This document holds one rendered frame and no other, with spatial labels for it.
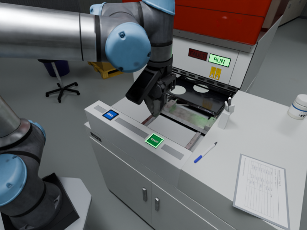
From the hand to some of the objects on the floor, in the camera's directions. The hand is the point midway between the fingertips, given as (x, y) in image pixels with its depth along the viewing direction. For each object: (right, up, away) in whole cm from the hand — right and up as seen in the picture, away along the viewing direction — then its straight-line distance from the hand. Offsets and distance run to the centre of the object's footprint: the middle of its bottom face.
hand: (153, 114), depth 61 cm
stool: (-135, +34, +206) cm, 249 cm away
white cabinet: (+18, -70, +88) cm, 114 cm away
